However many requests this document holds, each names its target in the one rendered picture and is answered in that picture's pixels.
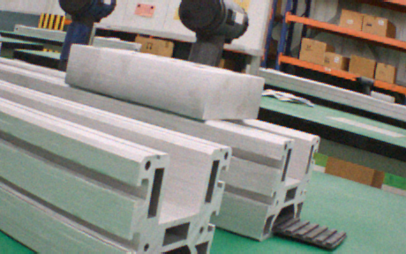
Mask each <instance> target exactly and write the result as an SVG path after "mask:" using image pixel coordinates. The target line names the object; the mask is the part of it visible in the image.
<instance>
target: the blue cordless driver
mask: <svg viewBox="0 0 406 254"><path fill-rule="evenodd" d="M58 2H59V5H60V8H61V9H62V10H63V11H64V12H66V14H70V15H71V23H70V24H69V25H68V27H67V30H66V35H65V37H64V44H63V47H62V51H61V55H60V60H59V64H58V67H57V70H58V71H61V72H66V69H67V64H68V60H69V54H70V52H71V45H72V44H76V45H86V46H88V43H89V40H90V38H91V35H92V32H93V27H94V23H100V22H101V19H106V18H107V17H108V15H111V13H112V12H113V11H114V10H115V7H116V6H117V0H59V1H58Z"/></svg>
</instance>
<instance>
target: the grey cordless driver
mask: <svg viewBox="0 0 406 254"><path fill-rule="evenodd" d="M178 17H179V18H180V21H181V23H182V24H183V25H184V26H185V27H186V28H187V29H188V30H190V31H191V32H193V33H195V37H196V38H197V39H196V41H195V42H194V43H193V44H192V48H191V52H190V55H189V59H188V63H196V64H204V65H208V66H213V67H216V68H219V65H220V62H221V59H222V52H223V48H224V45H225V44H228V45H230V44H231V43H232V41H233V40H234V39H238V38H240V37H242V36H244V34H245V31H247V28H248V26H249V20H250V19H249V18H248V13H247V12H246V11H245V9H243V8H242V7H240V5H238V4H237V3H236V2H234V1H230V0H181V2H180V4H179V6H178Z"/></svg>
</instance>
